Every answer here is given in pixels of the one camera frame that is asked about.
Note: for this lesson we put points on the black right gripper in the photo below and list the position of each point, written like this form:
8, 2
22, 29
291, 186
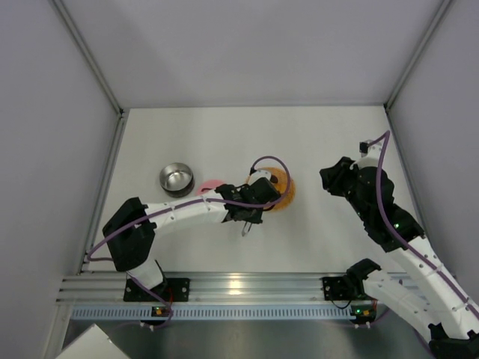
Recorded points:
333, 179

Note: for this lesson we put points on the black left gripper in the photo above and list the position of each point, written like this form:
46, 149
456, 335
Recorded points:
247, 215

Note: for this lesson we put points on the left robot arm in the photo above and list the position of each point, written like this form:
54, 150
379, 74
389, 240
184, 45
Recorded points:
128, 217

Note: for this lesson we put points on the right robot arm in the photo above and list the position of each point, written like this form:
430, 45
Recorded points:
444, 316

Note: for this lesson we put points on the white box corner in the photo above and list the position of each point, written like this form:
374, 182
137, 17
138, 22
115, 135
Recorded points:
94, 343

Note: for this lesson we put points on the pink round lid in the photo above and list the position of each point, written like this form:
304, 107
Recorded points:
209, 185

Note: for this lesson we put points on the orange woven plate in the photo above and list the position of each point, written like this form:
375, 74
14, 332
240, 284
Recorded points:
284, 186

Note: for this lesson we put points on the steel bowl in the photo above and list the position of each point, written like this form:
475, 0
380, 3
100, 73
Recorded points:
177, 179

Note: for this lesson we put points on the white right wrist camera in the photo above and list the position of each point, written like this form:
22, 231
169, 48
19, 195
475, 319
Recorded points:
370, 152

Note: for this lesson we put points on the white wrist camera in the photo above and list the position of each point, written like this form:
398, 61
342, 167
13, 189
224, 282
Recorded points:
370, 152
259, 174

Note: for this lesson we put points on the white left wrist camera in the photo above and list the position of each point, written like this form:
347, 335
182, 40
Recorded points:
259, 174

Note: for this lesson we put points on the aluminium rail base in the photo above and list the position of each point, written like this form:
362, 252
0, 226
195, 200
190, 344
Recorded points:
105, 287

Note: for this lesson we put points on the slotted cable duct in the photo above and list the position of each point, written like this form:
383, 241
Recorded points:
219, 312

